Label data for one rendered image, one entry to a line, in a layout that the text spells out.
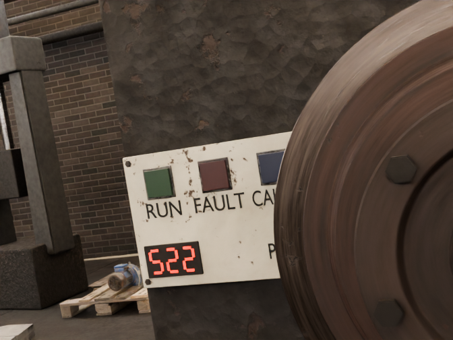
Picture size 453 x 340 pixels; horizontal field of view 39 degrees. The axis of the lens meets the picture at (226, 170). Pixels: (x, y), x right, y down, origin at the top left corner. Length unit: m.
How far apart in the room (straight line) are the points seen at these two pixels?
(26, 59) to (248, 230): 5.28
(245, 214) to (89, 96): 7.15
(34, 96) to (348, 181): 5.47
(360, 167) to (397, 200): 0.06
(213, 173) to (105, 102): 7.01
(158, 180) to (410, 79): 0.38
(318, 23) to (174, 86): 0.20
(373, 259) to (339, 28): 0.33
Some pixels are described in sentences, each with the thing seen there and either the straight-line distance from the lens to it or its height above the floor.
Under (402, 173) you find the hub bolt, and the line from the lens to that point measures 0.54.
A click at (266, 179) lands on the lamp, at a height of 1.19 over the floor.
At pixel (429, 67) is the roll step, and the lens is 0.61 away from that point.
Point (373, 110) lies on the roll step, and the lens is 0.61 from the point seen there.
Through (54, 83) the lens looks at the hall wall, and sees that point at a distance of 8.19.
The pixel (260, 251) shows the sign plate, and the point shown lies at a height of 1.10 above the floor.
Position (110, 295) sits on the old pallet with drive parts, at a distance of 5.25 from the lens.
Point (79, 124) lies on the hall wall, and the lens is 8.00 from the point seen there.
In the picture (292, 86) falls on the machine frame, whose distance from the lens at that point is 0.80.
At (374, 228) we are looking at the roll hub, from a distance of 0.56.
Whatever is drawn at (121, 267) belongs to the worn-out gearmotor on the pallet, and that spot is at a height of 0.33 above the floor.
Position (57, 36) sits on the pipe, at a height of 2.70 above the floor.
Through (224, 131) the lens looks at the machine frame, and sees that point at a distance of 0.83.
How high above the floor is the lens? 1.25
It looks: 3 degrees down
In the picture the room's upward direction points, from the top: 9 degrees counter-clockwise
